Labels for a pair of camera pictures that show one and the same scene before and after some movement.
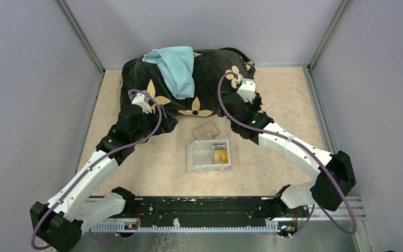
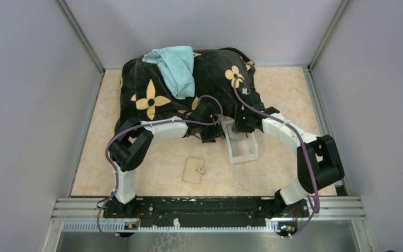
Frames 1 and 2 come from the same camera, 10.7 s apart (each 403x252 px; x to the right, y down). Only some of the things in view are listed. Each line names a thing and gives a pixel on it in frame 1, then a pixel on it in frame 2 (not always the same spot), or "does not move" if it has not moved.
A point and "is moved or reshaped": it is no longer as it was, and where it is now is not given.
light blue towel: (177, 63) does not move
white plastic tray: (209, 154) → (241, 147)
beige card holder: (208, 132) is moved or reshaped
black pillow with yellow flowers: (218, 74) does not move
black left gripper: (167, 123) → (215, 133)
